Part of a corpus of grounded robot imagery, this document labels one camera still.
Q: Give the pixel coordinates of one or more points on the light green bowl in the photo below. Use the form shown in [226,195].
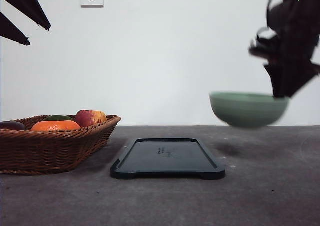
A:
[248,110]

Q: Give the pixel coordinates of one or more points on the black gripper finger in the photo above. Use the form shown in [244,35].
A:
[11,31]
[33,10]

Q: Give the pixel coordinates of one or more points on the orange mandarin fruit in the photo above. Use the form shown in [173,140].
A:
[55,125]

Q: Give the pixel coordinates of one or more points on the red yellow apple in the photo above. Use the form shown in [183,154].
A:
[90,117]

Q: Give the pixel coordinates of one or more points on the dark teal rectangular tray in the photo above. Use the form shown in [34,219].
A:
[167,157]

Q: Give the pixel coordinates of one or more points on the brown wicker basket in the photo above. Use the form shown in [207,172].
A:
[52,144]

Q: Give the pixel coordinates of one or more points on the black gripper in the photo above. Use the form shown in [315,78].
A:
[287,44]

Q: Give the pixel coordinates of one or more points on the dark purple fruit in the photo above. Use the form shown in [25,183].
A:
[11,125]

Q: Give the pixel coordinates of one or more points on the green avocado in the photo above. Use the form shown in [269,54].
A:
[58,118]

